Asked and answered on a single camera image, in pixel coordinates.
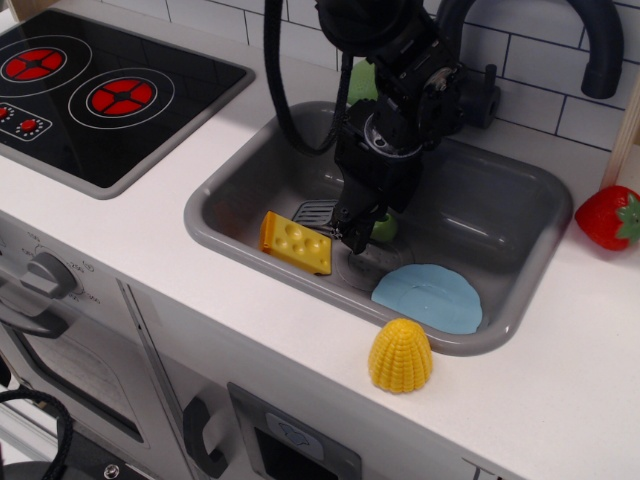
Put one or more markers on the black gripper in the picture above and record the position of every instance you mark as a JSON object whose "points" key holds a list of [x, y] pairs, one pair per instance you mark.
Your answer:
{"points": [[374, 178]]}

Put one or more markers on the green handled grey spatula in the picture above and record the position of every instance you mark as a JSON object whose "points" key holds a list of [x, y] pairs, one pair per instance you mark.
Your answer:
{"points": [[317, 214]]}

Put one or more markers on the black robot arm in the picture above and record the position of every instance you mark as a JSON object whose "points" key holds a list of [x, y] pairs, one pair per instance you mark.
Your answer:
{"points": [[381, 143]]}

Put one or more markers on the light blue plate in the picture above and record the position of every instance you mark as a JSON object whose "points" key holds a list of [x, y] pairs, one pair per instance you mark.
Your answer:
{"points": [[432, 295]]}

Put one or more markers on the yellow toy cheese wedge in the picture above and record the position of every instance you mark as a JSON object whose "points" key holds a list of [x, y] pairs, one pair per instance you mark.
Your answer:
{"points": [[295, 244]]}

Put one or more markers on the yellow toy corn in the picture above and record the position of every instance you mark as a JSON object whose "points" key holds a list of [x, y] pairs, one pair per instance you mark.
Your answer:
{"points": [[400, 359]]}

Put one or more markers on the green toy lime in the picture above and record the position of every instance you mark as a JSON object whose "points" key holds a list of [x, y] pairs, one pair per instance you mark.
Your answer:
{"points": [[362, 84]]}

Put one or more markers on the black toy faucet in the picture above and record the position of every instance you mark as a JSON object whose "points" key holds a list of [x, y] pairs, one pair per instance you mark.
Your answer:
{"points": [[563, 67]]}

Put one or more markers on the grey dishwasher panel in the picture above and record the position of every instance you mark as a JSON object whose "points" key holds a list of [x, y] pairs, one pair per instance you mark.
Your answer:
{"points": [[280, 446]]}

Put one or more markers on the red toy strawberry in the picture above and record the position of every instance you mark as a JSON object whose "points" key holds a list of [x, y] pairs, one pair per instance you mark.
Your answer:
{"points": [[610, 218]]}

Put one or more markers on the black toy stovetop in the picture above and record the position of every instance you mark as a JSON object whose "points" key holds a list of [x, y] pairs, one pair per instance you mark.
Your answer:
{"points": [[95, 108]]}

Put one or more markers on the grey toy oven door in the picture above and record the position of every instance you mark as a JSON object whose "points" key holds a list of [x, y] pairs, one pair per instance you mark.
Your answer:
{"points": [[98, 375]]}

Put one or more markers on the grey oven knob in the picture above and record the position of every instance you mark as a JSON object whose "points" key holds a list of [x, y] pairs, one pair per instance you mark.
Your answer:
{"points": [[48, 276]]}

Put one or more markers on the dark grey cabinet handle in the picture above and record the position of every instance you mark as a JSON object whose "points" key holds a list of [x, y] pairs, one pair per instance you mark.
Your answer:
{"points": [[195, 417]]}

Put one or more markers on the grey oven door handle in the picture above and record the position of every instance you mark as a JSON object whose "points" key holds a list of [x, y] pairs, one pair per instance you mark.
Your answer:
{"points": [[46, 323]]}

